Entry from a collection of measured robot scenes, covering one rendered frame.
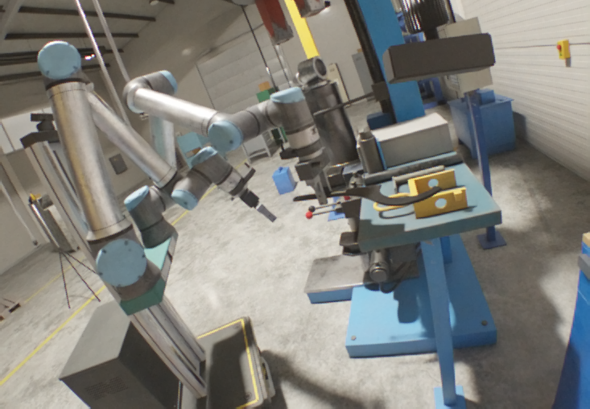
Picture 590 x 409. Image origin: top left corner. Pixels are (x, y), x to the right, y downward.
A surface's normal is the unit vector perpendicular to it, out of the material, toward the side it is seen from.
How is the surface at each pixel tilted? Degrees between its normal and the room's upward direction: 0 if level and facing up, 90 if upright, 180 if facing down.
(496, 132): 90
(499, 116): 90
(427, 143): 90
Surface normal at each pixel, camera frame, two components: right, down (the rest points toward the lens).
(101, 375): 0.22, 0.22
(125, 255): 0.59, 0.12
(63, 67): 0.53, -0.10
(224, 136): -0.51, 0.49
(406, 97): -0.29, 0.40
